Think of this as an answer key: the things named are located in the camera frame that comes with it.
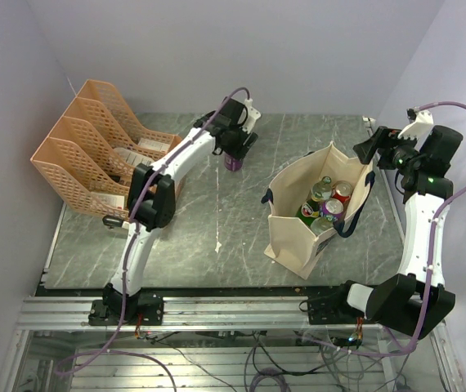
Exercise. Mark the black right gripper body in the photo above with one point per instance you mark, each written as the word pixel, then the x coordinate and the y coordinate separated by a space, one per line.
pixel 399 156

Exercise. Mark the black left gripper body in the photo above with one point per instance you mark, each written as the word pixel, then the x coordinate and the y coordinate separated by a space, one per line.
pixel 235 146

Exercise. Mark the purple fanta can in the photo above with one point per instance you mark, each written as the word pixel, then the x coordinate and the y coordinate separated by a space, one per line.
pixel 232 164
pixel 332 207

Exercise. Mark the red cola can front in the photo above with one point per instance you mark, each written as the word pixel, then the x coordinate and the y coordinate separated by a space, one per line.
pixel 342 191

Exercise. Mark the clear Chang bottle front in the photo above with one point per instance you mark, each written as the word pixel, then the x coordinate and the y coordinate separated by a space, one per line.
pixel 322 190

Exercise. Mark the clear chang bottle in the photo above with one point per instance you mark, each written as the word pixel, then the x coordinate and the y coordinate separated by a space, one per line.
pixel 322 224
pixel 322 190

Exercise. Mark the purple Fanta can front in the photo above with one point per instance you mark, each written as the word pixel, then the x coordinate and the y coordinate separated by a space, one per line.
pixel 332 207

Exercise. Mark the green Perrier glass bottle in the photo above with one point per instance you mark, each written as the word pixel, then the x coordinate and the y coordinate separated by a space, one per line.
pixel 309 211

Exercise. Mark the cream canvas tote bag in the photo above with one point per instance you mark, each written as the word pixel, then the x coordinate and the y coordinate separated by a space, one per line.
pixel 291 242

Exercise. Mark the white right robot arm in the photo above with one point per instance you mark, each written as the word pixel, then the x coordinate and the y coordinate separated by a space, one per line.
pixel 415 299

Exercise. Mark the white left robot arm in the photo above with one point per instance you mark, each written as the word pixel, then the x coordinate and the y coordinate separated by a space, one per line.
pixel 152 194

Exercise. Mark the white box rear slot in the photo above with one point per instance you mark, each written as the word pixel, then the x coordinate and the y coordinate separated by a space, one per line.
pixel 154 145

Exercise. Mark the white box slot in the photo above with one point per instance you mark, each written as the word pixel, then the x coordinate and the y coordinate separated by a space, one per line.
pixel 154 145
pixel 112 200

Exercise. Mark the white oval blister pack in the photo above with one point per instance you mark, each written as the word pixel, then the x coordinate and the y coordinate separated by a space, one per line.
pixel 132 158

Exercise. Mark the white box front slot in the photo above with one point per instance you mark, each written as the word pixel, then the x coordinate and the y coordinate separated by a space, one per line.
pixel 112 200

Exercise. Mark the pink plastic file organizer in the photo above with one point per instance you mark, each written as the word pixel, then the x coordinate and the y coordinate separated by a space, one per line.
pixel 77 156

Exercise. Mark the black grey stapler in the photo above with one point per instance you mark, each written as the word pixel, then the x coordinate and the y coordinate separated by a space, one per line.
pixel 114 222

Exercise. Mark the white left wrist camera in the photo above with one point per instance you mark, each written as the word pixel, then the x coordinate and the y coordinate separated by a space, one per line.
pixel 252 116

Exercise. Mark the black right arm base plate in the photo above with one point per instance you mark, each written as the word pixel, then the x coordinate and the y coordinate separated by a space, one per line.
pixel 329 310

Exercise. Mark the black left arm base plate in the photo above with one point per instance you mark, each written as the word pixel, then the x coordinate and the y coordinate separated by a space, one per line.
pixel 143 309

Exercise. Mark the aluminium mounting rail frame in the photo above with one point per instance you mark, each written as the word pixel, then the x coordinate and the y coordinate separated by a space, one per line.
pixel 215 343

